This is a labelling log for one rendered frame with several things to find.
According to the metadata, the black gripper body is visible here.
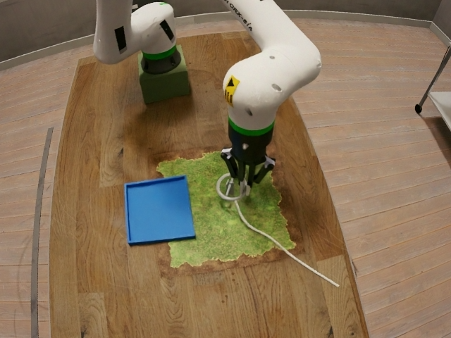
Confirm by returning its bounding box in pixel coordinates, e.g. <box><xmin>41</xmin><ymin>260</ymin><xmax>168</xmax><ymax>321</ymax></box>
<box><xmin>230</xmin><ymin>143</ymin><xmax>267</xmax><ymax>166</ymax></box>

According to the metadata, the blue square tray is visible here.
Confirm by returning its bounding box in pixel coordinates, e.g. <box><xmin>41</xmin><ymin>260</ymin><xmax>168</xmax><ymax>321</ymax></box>
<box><xmin>125</xmin><ymin>175</ymin><xmax>195</xmax><ymax>245</ymax></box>

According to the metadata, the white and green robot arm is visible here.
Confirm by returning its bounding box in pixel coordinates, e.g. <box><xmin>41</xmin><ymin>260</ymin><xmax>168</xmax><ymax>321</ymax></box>
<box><xmin>93</xmin><ymin>0</ymin><xmax>322</xmax><ymax>151</ymax></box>

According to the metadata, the grey ring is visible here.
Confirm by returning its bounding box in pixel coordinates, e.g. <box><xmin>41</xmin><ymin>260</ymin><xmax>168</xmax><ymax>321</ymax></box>
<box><xmin>216</xmin><ymin>173</ymin><xmax>247</xmax><ymax>201</ymax></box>

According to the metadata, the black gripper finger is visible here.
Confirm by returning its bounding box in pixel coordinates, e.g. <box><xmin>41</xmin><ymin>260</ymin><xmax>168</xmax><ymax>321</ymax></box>
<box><xmin>221</xmin><ymin>146</ymin><xmax>246</xmax><ymax>194</ymax></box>
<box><xmin>246</xmin><ymin>155</ymin><xmax>276</xmax><ymax>196</ymax></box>

